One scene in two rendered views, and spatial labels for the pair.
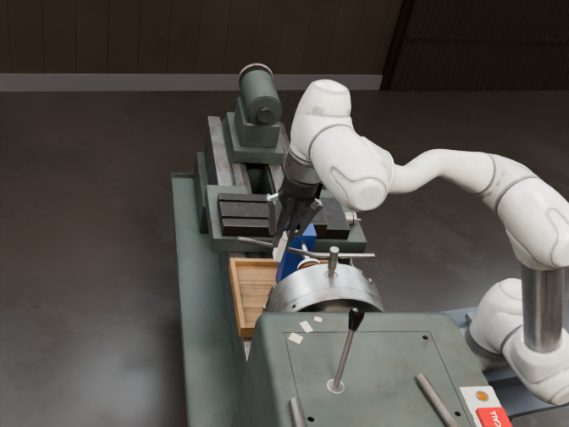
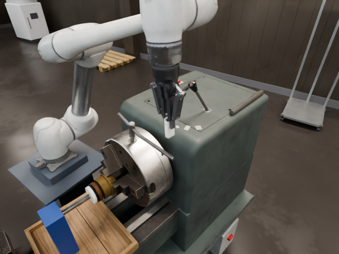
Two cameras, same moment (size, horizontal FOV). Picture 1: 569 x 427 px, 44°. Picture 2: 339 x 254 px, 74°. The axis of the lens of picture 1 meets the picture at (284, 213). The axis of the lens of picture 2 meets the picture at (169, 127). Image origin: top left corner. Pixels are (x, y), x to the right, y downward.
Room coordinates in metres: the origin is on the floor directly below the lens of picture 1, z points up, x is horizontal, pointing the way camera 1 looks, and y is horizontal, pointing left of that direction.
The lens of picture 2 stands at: (1.50, 0.51, 1.77)
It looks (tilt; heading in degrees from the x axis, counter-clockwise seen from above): 35 degrees down; 243
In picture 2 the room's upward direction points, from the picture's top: straight up
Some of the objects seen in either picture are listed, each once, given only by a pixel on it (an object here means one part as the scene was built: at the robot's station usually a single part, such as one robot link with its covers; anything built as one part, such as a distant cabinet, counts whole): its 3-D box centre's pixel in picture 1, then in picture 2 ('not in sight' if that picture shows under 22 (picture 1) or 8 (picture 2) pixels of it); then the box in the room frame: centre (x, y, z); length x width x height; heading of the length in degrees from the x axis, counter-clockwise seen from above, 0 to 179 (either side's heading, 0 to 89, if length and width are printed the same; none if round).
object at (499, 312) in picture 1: (507, 313); (51, 136); (1.64, -0.74, 0.97); 0.18 x 0.16 x 0.22; 28
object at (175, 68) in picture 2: (297, 191); (166, 79); (1.24, -0.02, 1.52); 0.08 x 0.07 x 0.09; 107
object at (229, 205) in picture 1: (283, 216); not in sight; (1.91, 0.00, 0.95); 0.43 x 0.18 x 0.04; 107
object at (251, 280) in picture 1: (291, 296); (80, 239); (1.60, -0.08, 0.89); 0.36 x 0.30 x 0.04; 107
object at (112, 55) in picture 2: not in sight; (102, 58); (0.53, -4.80, 0.06); 1.37 x 0.91 x 0.12; 117
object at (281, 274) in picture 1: (295, 257); (59, 232); (1.65, -0.06, 1.00); 0.08 x 0.06 x 0.23; 107
